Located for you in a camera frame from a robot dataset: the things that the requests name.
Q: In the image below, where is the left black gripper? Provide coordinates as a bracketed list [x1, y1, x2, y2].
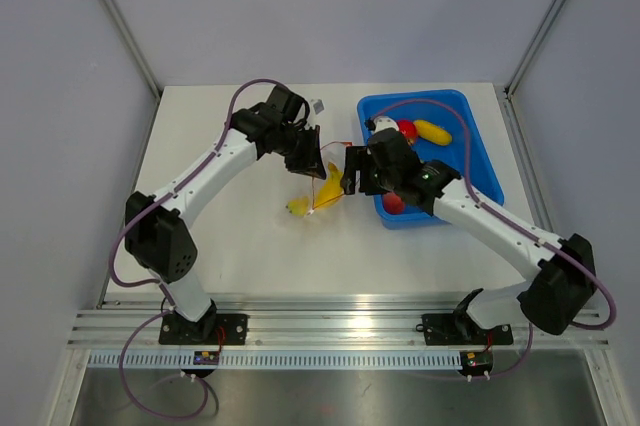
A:
[276, 124, 326, 179]

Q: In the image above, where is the yellow banana bunch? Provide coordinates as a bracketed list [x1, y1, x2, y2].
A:
[286, 162, 344, 217]

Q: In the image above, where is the clear zip top bag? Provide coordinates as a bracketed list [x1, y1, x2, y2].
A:
[293, 141, 353, 199]

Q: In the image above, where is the yellow starfruit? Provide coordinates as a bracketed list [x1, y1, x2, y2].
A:
[413, 119, 453, 146]

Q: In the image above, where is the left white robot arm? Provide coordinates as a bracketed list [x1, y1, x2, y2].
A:
[123, 82, 327, 345]

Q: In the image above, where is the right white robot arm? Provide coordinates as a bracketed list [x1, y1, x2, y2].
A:
[341, 128, 596, 343]

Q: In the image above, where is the red apple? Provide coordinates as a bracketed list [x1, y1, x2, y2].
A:
[397, 119, 419, 145]

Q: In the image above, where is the blue plastic bin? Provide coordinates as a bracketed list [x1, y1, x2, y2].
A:
[357, 89, 504, 205]

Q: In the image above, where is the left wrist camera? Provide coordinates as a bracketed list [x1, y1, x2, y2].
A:
[308, 98, 325, 120]

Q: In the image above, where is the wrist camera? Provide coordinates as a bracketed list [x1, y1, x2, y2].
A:
[308, 98, 325, 120]
[371, 116, 399, 134]

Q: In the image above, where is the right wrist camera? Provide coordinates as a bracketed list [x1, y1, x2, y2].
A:
[371, 116, 399, 134]

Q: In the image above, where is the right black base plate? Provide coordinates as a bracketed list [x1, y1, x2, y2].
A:
[415, 313, 514, 346]

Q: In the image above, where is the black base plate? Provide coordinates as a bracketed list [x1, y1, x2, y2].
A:
[415, 313, 514, 346]
[158, 313, 249, 346]

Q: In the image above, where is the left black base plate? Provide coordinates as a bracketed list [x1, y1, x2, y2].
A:
[158, 313, 249, 346]

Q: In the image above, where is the aluminium rail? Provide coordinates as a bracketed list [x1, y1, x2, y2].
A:
[67, 295, 609, 350]

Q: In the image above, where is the left frame post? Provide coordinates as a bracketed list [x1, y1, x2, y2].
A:
[99, 0, 163, 104]

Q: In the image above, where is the frame post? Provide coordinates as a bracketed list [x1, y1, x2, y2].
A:
[504, 0, 569, 100]
[99, 0, 163, 104]

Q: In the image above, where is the white slotted cable duct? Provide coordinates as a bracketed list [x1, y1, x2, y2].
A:
[88, 350, 462, 371]

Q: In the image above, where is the right frame post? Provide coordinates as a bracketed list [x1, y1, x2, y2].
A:
[504, 0, 569, 100]

